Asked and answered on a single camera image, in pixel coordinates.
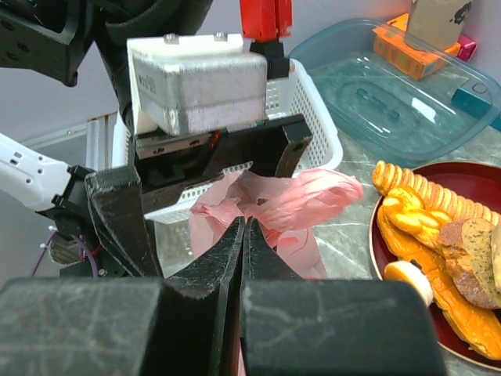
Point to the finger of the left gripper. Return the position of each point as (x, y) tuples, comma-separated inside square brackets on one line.
[(115, 207)]

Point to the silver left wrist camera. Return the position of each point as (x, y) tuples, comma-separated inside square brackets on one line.
[(188, 85)]

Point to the sliced brown bread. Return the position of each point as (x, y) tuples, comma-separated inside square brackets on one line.
[(471, 248)]

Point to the brown toilet paper roll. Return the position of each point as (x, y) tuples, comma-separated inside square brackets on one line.
[(436, 22)]

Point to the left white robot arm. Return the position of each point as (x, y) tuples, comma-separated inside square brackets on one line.
[(52, 38)]

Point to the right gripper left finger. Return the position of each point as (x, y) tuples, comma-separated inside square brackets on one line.
[(186, 324)]

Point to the small white glazed bun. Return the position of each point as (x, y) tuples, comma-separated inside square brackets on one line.
[(407, 272)]

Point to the red round plate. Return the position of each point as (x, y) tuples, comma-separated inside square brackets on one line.
[(463, 190)]

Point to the orange box under roll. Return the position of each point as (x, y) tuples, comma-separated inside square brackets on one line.
[(411, 55)]

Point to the twisted orange bread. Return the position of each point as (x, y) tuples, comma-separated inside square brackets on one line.
[(404, 210)]

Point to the pink plastic grocery bag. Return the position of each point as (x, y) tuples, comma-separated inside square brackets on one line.
[(286, 209)]

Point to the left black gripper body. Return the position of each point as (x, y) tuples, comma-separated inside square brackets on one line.
[(169, 165)]

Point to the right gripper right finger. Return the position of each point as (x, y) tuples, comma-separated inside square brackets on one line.
[(293, 326)]

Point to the teal plastic tray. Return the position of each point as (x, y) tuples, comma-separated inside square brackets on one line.
[(364, 81)]

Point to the white perforated plastic basket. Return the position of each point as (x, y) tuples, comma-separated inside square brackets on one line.
[(296, 94)]

